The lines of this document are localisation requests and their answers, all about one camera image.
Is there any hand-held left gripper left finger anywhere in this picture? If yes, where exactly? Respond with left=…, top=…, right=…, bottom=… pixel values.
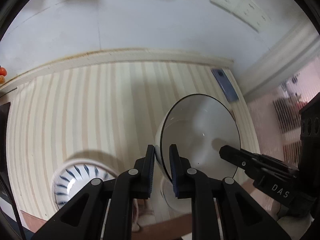
left=30, top=144, right=156, bottom=240

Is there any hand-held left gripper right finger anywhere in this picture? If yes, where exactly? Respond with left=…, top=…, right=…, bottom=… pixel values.
left=169, top=144, right=283, bottom=240

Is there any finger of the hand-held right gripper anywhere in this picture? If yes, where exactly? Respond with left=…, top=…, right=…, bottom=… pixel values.
left=219, top=144, right=300, bottom=178

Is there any dark rimmed white bowl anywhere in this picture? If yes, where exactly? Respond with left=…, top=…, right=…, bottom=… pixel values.
left=154, top=94, right=242, bottom=188

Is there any blue striped white plate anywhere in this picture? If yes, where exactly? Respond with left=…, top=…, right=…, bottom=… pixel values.
left=52, top=164, right=113, bottom=210

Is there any patterned glass sliding door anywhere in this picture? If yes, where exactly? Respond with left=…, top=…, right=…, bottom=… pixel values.
left=242, top=27, right=320, bottom=170

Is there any blue smartphone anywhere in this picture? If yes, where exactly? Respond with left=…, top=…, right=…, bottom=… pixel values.
left=211, top=68, right=239, bottom=103

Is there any striped cat print tablecloth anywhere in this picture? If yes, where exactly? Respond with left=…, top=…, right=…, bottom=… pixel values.
left=5, top=61, right=275, bottom=240

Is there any black induction cooktop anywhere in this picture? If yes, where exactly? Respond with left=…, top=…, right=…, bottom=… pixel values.
left=0, top=102, right=11, bottom=170

